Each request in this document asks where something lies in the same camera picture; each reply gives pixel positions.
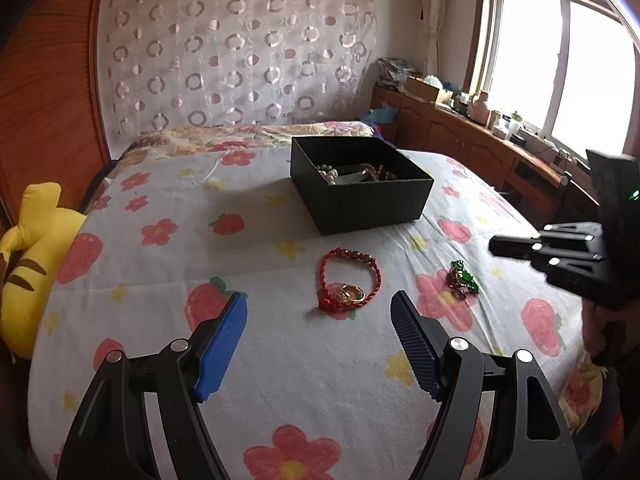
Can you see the stack of papers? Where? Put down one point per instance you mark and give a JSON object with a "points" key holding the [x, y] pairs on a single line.
{"points": [[393, 72]]}

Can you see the cardboard box on cabinet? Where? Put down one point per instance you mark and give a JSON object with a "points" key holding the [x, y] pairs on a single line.
{"points": [[427, 92]]}

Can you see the strawberry flower print sheet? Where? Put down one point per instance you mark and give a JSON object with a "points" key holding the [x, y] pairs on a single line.
{"points": [[319, 387]]}

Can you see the yellow plush toy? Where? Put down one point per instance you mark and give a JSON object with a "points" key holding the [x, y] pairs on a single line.
{"points": [[32, 253]]}

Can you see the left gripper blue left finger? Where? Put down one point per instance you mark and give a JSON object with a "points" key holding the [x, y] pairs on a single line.
{"points": [[221, 339]]}

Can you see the pink circle pattern curtain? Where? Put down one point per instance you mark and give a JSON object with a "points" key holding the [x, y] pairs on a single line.
{"points": [[201, 63]]}

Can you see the floral quilt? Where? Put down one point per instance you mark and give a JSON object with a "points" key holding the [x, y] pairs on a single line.
{"points": [[182, 141]]}

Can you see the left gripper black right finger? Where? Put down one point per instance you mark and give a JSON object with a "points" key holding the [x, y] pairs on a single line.
{"points": [[421, 339]]}

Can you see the black jewelry box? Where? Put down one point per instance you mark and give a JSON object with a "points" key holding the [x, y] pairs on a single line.
{"points": [[396, 191]]}

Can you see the wooden side cabinet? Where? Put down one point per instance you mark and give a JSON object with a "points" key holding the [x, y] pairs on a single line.
{"points": [[541, 194]]}

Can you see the pale green jade bangle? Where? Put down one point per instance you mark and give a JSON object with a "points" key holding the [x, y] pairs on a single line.
{"points": [[361, 175]]}

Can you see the blue plastic bag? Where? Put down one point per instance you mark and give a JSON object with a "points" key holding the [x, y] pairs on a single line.
{"points": [[384, 115]]}

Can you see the window with white frame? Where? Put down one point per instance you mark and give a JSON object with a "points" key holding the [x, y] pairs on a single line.
{"points": [[567, 68]]}

